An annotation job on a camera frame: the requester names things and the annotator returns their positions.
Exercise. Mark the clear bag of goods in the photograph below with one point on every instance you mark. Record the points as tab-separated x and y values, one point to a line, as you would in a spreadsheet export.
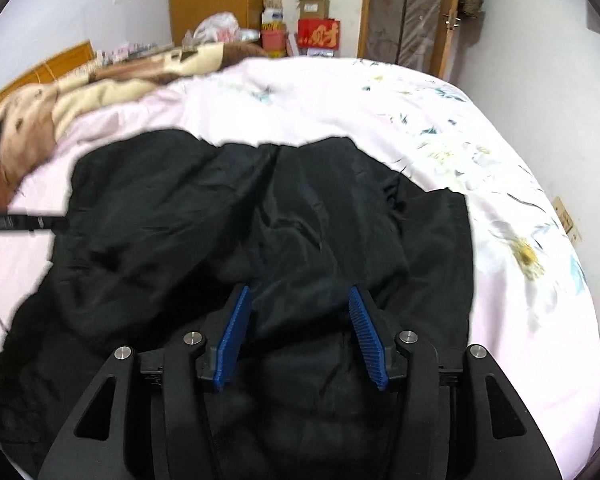
273	7

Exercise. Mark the wooden headboard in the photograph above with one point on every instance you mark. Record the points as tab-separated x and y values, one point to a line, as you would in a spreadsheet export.
65	62

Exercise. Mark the pink patterned cloth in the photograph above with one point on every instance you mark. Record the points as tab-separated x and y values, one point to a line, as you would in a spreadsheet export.
130	51

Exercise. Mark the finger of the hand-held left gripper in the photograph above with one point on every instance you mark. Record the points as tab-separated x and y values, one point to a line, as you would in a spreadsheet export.
22	222

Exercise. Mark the pink plastic bin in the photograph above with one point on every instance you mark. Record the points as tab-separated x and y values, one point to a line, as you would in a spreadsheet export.
274	41

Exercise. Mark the red gift box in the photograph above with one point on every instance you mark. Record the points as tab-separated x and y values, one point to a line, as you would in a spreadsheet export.
319	35

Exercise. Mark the wooden framed door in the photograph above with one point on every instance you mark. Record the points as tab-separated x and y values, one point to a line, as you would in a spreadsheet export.
410	10

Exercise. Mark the cardboard box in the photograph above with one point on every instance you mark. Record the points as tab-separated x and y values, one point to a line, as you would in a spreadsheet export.
313	7

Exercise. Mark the brown dog print blanket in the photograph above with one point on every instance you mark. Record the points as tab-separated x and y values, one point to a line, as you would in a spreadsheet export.
105	95

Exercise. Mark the wall socket plate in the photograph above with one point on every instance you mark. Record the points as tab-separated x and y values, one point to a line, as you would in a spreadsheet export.
573	231
561	208

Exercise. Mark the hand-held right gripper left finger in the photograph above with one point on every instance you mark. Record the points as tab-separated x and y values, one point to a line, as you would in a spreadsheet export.
235	340

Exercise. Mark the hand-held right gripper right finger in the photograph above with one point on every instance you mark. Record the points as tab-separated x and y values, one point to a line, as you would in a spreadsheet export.
367	340

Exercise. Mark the black puffer jacket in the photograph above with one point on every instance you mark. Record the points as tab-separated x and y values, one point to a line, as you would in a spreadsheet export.
180	235

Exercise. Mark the white plastic bag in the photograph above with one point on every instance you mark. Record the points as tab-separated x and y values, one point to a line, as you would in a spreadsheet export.
217	27

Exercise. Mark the pink floral bed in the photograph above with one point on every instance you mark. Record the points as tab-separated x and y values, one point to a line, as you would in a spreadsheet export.
330	105

